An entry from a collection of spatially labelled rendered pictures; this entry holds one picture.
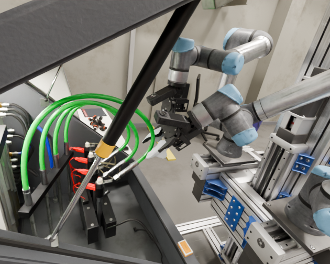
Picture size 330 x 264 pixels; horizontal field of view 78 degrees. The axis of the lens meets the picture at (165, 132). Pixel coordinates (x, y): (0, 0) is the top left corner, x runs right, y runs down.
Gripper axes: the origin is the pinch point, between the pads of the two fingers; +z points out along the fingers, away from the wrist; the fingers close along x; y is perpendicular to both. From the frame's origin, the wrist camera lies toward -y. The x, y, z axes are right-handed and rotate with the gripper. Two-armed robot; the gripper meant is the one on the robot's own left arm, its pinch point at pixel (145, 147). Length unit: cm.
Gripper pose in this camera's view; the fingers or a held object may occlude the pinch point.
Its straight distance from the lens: 71.1
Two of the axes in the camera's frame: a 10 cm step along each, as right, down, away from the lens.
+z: -8.0, 5.5, 2.3
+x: -2.3, -6.4, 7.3
